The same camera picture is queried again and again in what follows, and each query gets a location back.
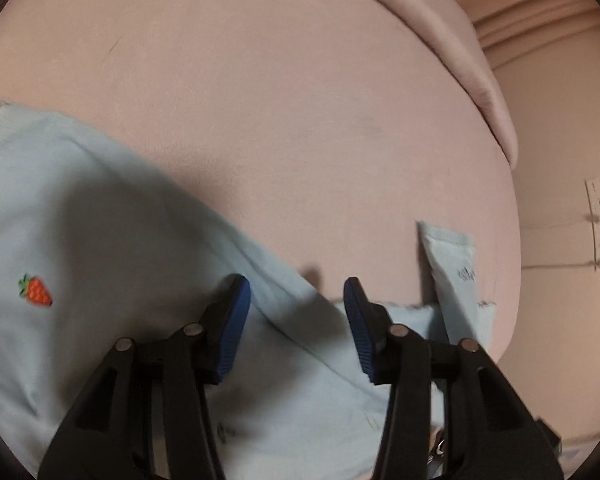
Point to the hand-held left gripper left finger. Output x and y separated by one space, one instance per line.
232 332

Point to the light blue denim pants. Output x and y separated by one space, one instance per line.
105 235

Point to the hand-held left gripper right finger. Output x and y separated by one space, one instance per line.
360 332

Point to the white power strip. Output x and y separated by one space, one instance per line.
597 240

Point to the pink duvet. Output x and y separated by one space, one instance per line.
430 25

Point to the pink bed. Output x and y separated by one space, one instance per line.
255 110

